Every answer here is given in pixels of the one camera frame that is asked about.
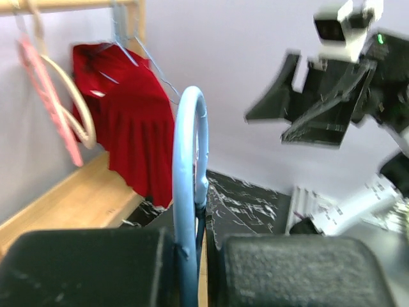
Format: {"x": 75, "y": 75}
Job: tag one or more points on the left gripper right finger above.
{"x": 261, "y": 269}

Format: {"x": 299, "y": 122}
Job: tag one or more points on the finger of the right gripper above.
{"x": 280, "y": 100}

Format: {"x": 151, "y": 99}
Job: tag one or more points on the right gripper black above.
{"x": 349, "y": 91}

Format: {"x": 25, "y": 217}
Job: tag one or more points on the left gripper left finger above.
{"x": 96, "y": 267}

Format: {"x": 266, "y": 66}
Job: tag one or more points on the red pleated skirt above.
{"x": 132, "y": 116}

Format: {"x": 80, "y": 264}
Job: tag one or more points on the light blue wire hanger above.
{"x": 124, "y": 28}

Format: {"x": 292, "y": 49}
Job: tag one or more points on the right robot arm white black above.
{"x": 389, "y": 184}

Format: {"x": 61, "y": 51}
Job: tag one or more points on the pink plastic hanger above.
{"x": 43, "y": 85}

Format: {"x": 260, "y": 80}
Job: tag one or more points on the black marble pattern mat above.
{"x": 263, "y": 210}

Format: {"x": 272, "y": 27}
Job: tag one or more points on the wooden rack base tray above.
{"x": 91, "y": 197}

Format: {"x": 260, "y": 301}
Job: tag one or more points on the wooden rack top rod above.
{"x": 9, "y": 7}

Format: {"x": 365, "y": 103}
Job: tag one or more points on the right wooden rack post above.
{"x": 139, "y": 32}

